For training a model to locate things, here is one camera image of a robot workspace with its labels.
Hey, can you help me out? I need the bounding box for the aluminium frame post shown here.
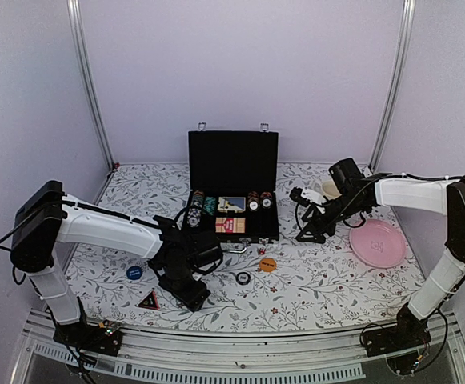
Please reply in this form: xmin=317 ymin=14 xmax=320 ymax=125
xmin=368 ymin=0 xmax=416 ymax=171
xmin=66 ymin=0 xmax=115 ymax=171

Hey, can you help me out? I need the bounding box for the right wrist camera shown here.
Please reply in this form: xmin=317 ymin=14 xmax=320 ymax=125
xmin=290 ymin=187 xmax=325 ymax=207

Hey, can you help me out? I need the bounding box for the white black chip stack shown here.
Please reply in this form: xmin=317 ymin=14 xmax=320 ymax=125
xmin=186 ymin=190 xmax=205 ymax=228

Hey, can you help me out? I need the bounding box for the orange round button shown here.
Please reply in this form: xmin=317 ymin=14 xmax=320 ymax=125
xmin=259 ymin=258 xmax=277 ymax=273

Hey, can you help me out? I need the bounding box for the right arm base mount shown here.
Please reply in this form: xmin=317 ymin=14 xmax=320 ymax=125
xmin=359 ymin=309 xmax=431 ymax=376

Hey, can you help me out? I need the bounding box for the blue card deck box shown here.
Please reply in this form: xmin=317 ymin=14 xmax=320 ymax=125
xmin=217 ymin=196 xmax=247 ymax=213

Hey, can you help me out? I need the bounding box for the pink plate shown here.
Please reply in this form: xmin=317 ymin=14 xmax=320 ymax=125
xmin=349 ymin=219 xmax=407 ymax=269

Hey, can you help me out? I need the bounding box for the front aluminium rail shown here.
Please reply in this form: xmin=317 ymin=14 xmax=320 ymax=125
xmin=10 ymin=310 xmax=465 ymax=383

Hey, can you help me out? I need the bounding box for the black triangular token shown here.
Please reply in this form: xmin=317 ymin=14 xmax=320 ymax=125
xmin=137 ymin=290 xmax=160 ymax=310

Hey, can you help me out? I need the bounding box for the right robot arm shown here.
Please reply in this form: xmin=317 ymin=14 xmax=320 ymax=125
xmin=290 ymin=170 xmax=465 ymax=349

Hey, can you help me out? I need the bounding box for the blue round button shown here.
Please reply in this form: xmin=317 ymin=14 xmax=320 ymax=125
xmin=126 ymin=266 xmax=143 ymax=281

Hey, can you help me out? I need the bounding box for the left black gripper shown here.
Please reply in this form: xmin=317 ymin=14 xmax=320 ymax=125
xmin=159 ymin=264 xmax=211 ymax=312

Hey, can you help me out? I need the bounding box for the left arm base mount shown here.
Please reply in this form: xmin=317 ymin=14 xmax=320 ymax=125
xmin=54 ymin=320 xmax=123 ymax=357

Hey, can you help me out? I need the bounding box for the cream ceramic mug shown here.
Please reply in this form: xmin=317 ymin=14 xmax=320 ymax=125
xmin=313 ymin=179 xmax=341 ymax=200

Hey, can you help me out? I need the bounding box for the left aluminium frame post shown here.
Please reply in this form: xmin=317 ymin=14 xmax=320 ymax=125
xmin=66 ymin=0 xmax=115 ymax=171

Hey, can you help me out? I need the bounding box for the red card deck box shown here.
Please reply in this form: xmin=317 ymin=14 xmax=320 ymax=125
xmin=215 ymin=217 xmax=246 ymax=234

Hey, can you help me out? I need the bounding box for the right aluminium frame post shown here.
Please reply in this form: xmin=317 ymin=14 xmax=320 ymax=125
xmin=368 ymin=0 xmax=416 ymax=171

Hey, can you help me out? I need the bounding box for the teal chip stack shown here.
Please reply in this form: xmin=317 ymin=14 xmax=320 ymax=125
xmin=202 ymin=196 xmax=218 ymax=216

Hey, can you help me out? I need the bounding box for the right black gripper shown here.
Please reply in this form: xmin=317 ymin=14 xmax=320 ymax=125
xmin=297 ymin=192 xmax=366 ymax=243

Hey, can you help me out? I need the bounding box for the black white dealer chip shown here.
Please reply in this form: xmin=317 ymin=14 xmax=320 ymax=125
xmin=235 ymin=271 xmax=251 ymax=286

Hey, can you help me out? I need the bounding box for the black poker case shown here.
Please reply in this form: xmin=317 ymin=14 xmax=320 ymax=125
xmin=187 ymin=130 xmax=279 ymax=243

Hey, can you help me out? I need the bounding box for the floral tablecloth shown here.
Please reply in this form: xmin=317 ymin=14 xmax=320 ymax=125
xmin=66 ymin=163 xmax=424 ymax=333

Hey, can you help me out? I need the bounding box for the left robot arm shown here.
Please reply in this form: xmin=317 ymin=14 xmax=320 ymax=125
xmin=0 ymin=180 xmax=223 ymax=347

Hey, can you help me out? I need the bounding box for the orange chip stack left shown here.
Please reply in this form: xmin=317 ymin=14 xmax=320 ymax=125
xmin=247 ymin=191 xmax=260 ymax=212

